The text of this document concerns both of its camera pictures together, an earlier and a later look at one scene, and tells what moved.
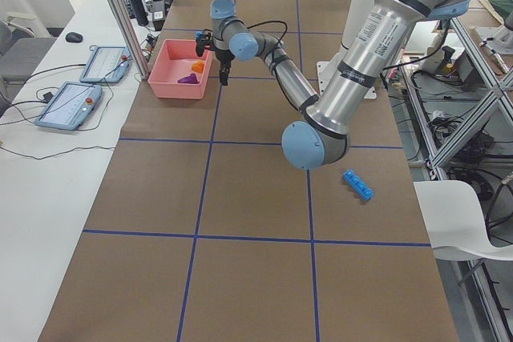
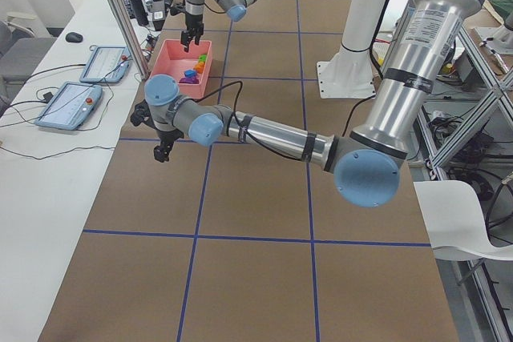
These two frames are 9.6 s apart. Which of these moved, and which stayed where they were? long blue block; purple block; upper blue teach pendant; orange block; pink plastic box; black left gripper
Moved: black left gripper; long blue block
Stayed: purple block; pink plastic box; upper blue teach pendant; orange block
